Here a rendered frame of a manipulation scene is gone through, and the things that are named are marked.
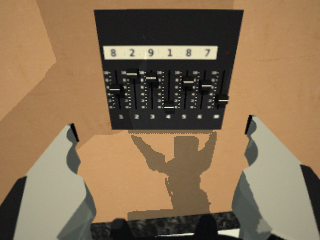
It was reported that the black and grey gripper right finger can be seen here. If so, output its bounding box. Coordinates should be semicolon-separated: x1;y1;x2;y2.
231;115;320;240

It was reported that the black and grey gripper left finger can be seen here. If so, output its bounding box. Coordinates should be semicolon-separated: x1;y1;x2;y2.
0;123;97;240

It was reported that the black lighting desk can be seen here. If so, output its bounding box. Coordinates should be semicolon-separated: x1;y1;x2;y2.
94;9;244;130

